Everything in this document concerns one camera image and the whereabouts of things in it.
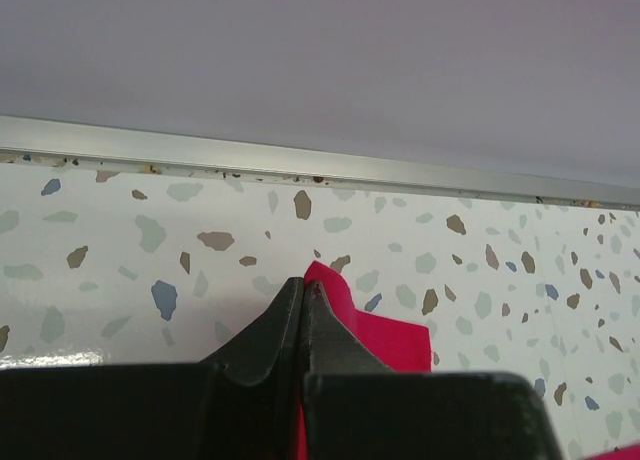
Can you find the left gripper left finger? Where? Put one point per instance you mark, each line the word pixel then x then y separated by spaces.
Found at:
pixel 237 403

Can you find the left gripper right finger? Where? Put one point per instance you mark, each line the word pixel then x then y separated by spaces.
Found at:
pixel 356 407

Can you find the magenta t shirt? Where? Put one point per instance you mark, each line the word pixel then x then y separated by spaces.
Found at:
pixel 589 389

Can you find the aluminium frame rail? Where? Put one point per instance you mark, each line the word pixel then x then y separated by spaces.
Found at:
pixel 153 152

